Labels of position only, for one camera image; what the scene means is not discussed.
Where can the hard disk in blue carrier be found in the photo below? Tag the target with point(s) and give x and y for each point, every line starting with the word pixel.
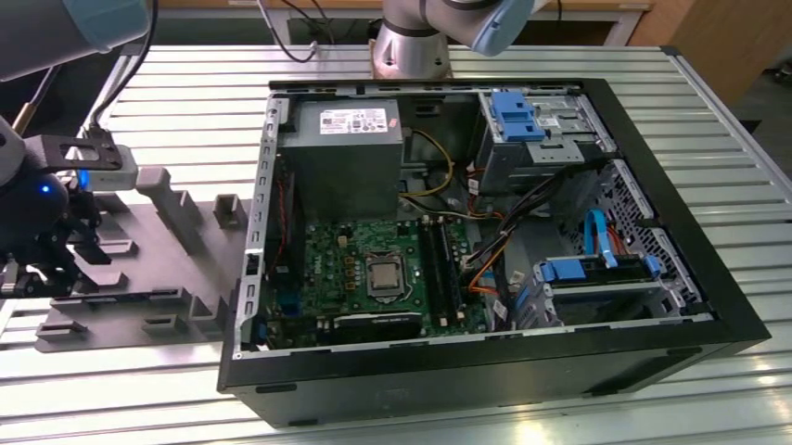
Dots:
pixel 563 271

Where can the green motherboard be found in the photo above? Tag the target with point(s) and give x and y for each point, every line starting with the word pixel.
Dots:
pixel 328 287

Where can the metal disk bay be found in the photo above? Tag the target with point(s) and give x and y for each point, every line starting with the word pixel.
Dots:
pixel 619 288

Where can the grey plastic parts rack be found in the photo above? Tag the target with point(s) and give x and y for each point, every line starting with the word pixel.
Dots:
pixel 161 278

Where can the black open PC case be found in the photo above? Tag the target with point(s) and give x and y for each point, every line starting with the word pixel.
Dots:
pixel 433 389

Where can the RAM slot with white clips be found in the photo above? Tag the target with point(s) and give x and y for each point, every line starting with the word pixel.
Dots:
pixel 436 273

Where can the brown wooden cabinet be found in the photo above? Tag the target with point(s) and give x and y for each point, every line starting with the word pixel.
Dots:
pixel 730 37

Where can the black graphics card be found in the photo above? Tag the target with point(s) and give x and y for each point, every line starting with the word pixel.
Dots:
pixel 372 324

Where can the silver CPU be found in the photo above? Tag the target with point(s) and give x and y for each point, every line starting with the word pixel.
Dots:
pixel 385 276

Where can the metal drive cage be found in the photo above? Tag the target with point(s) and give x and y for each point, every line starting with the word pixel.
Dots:
pixel 557 153

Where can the blue plastic bay bracket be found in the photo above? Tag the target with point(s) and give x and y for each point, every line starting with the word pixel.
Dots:
pixel 513 116

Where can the CPU socket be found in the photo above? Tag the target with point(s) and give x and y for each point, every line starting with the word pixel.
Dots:
pixel 384 254

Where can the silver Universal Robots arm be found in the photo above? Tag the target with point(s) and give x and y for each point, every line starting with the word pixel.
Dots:
pixel 409 51

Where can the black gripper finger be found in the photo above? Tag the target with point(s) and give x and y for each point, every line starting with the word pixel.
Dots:
pixel 43 273
pixel 83 218

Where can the grey power supply unit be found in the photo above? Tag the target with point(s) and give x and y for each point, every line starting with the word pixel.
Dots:
pixel 341 176

